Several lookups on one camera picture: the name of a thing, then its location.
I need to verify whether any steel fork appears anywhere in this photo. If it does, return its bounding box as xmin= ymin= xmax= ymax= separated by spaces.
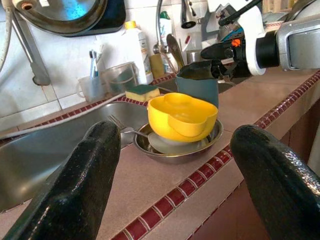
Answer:
xmin=107 ymin=113 xmax=131 ymax=133

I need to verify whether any yellow plastic bowl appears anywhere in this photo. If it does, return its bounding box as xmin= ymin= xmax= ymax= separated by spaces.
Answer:
xmin=146 ymin=92 xmax=219 ymax=144

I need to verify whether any small steel cup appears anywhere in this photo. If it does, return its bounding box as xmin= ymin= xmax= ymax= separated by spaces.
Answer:
xmin=186 ymin=49 xmax=203 ymax=65

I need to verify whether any white detergent bottle yellow cap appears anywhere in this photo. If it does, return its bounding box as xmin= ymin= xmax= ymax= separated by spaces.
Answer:
xmin=121 ymin=20 xmax=155 ymax=86

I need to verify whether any hanging metal pan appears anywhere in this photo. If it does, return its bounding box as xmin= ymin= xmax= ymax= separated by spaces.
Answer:
xmin=12 ymin=0 xmax=127 ymax=37

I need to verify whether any white tap water filter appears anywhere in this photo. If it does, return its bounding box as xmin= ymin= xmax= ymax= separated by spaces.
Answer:
xmin=12 ymin=0 xmax=51 ymax=8

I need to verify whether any white green tube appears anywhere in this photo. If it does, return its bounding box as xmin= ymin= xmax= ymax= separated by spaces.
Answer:
xmin=159 ymin=11 xmax=173 ymax=46

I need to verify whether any blue-grey mug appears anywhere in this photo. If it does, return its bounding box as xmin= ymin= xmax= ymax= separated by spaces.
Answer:
xmin=174 ymin=61 xmax=220 ymax=110

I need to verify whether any white red brush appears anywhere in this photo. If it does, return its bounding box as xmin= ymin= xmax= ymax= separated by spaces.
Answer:
xmin=183 ymin=34 xmax=192 ymax=52

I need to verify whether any white filter hose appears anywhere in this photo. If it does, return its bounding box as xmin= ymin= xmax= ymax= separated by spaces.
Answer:
xmin=0 ymin=9 xmax=13 ymax=73

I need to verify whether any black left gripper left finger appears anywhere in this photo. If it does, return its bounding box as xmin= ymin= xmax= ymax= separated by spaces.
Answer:
xmin=3 ymin=121 xmax=123 ymax=240

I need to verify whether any steel ladle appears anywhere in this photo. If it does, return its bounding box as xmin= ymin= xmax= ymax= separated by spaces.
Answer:
xmin=166 ymin=33 xmax=186 ymax=71

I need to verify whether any brown scouring pad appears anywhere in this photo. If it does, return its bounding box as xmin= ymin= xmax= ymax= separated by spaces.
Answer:
xmin=149 ymin=53 xmax=166 ymax=80

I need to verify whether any clear plastic toothbrush cup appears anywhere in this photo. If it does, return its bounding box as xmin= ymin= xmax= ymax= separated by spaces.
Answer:
xmin=76 ymin=74 xmax=105 ymax=103

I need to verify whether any white blue toothbrush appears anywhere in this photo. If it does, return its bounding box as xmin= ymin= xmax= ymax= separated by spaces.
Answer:
xmin=88 ymin=44 xmax=105 ymax=78

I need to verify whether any green yellow sponge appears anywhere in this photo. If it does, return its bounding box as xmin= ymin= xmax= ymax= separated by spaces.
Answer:
xmin=124 ymin=84 xmax=161 ymax=103

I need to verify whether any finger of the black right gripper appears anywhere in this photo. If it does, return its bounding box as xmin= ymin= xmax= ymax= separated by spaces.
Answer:
xmin=199 ymin=41 xmax=227 ymax=61
xmin=210 ymin=61 xmax=231 ymax=79

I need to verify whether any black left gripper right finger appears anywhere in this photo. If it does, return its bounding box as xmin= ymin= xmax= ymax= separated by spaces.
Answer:
xmin=229 ymin=124 xmax=320 ymax=240

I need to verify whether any small clear plastic pail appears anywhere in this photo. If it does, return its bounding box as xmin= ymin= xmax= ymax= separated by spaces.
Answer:
xmin=102 ymin=61 xmax=138 ymax=95

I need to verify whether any steel wall tap pipe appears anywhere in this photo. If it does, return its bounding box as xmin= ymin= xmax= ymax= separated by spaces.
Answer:
xmin=11 ymin=9 xmax=52 ymax=87

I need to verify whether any steel spoon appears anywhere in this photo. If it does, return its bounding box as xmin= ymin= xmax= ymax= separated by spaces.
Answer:
xmin=121 ymin=127 xmax=173 ymax=154

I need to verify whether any chrome sink faucet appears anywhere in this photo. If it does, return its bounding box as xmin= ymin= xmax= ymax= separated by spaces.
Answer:
xmin=152 ymin=0 xmax=198 ymax=55

